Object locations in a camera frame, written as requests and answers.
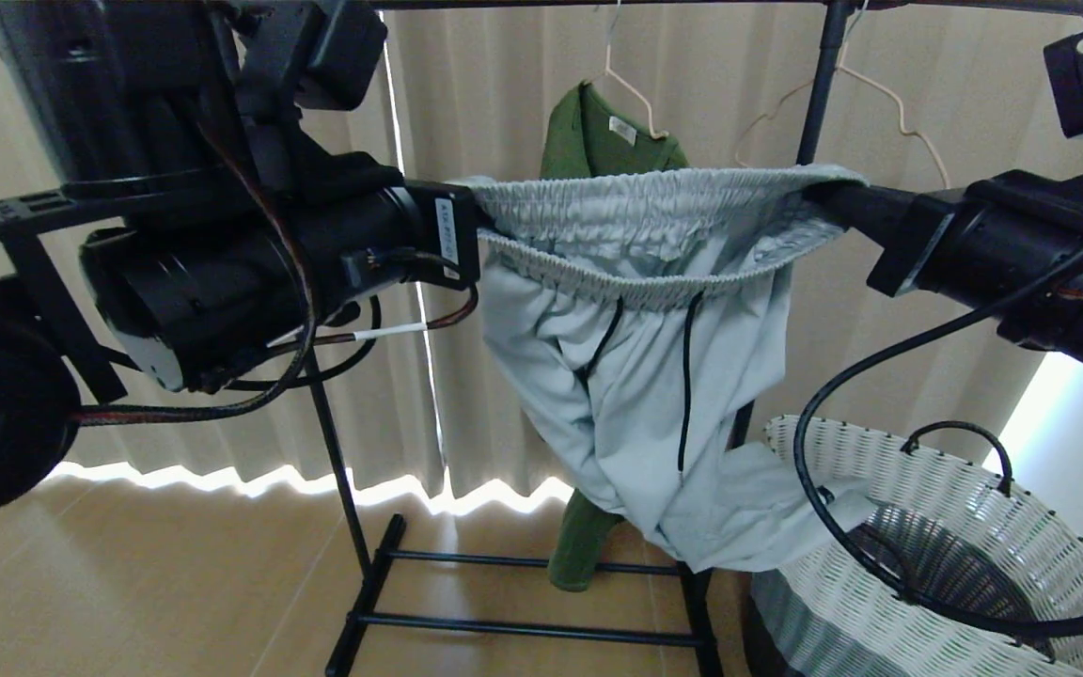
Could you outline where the black cable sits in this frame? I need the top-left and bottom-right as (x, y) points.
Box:
(71, 122), (481, 424)
(791, 183), (1083, 640)

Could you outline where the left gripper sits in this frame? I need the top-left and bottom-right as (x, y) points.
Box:
(81, 179), (481, 394)

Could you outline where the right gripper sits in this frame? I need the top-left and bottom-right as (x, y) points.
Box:
(866, 155), (1083, 325)

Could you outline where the white laundry basket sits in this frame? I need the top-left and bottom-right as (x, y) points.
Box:
(744, 414), (1083, 677)

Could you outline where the black clothes rack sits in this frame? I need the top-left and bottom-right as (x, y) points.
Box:
(302, 0), (1083, 677)

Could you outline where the beige curtain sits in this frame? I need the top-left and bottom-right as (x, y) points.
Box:
(0, 0), (1083, 499)

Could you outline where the pale grey garment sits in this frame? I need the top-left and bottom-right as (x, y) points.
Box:
(452, 165), (871, 575)

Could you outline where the green long-sleeved shirt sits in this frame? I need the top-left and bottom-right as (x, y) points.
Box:
(541, 80), (693, 593)

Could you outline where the pink clothes hanger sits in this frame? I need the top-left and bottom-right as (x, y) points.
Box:
(734, 0), (951, 189)
(595, 0), (669, 142)

